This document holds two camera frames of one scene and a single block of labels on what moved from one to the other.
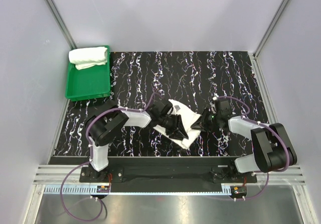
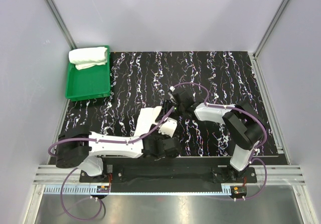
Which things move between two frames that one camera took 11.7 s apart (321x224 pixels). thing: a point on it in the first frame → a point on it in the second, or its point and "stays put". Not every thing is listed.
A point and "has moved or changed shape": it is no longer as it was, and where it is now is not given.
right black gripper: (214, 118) → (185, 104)
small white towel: (188, 118) has moved or changed shape
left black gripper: (177, 131) → (158, 134)
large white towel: (84, 58) stays put
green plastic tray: (89, 83) stays put
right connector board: (238, 191) stays put
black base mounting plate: (163, 175) stays put
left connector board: (102, 189) stays put
